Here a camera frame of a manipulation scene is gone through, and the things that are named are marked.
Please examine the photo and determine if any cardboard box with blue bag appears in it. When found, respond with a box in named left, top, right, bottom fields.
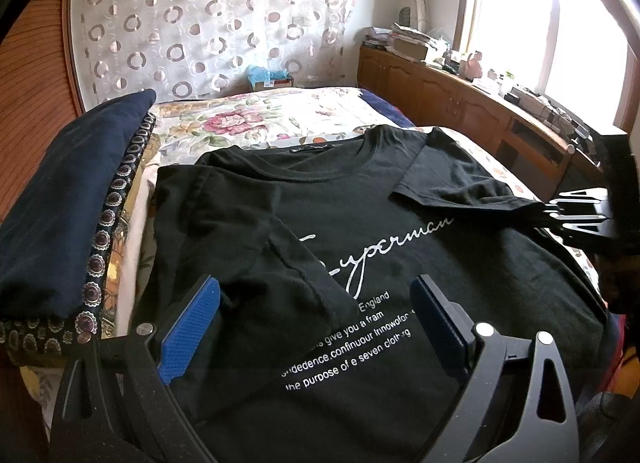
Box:
left=245, top=65, right=294, bottom=92

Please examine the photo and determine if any window with wooden frame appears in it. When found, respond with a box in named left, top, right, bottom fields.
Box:
left=454, top=0, right=639, bottom=131

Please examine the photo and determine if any pink figurine on sill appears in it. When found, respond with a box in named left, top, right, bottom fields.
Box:
left=463, top=50, right=483, bottom=82

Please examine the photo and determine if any circle pattern sheer curtain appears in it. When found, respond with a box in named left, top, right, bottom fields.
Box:
left=72, top=0, right=356, bottom=108

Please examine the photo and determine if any long wooden cabinet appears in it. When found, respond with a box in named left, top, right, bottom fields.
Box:
left=357, top=46, right=604, bottom=201

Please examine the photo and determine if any floral quilt bedspread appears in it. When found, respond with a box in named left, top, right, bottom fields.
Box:
left=151, top=87, right=398, bottom=163

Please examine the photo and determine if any wooden wardrobe door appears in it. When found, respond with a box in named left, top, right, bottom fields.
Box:
left=0, top=0, right=85, bottom=216

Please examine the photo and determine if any patterned dark trim fabric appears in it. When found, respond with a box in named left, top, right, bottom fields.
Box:
left=1, top=113, right=156, bottom=358

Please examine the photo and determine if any folded navy blue garment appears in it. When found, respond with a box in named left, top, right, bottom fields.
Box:
left=1, top=89, right=156, bottom=321

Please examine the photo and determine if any dark blue blanket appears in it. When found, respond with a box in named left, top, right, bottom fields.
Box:
left=360, top=89, right=413, bottom=128

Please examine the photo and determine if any black printed t-shirt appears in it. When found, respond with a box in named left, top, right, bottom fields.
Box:
left=138, top=126, right=606, bottom=462

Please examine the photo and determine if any stack of papers and boxes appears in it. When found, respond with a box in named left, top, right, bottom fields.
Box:
left=362, top=23, right=449, bottom=64

